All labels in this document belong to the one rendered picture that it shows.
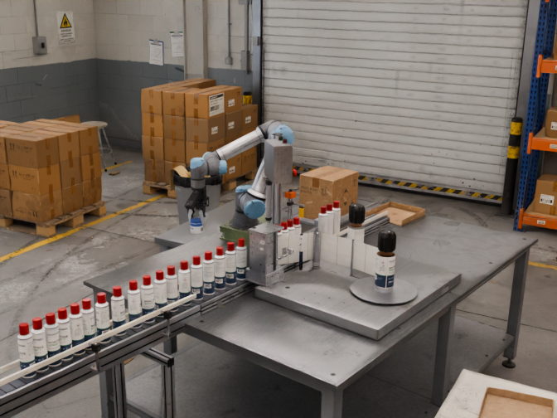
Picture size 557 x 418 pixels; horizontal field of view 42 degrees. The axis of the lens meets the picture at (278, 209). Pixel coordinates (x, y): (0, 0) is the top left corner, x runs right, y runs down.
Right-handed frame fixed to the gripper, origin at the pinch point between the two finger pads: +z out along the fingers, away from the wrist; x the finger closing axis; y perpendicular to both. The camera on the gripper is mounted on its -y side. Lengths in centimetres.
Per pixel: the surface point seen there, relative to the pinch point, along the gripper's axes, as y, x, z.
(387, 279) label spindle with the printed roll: -11, -113, 4
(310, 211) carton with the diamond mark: 79, -30, 10
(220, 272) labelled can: -45, -45, 3
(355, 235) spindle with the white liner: 18, -85, -3
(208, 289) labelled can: -53, -43, 8
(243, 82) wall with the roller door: 466, 253, -4
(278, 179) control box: 3, -48, -31
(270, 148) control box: 5, -42, -45
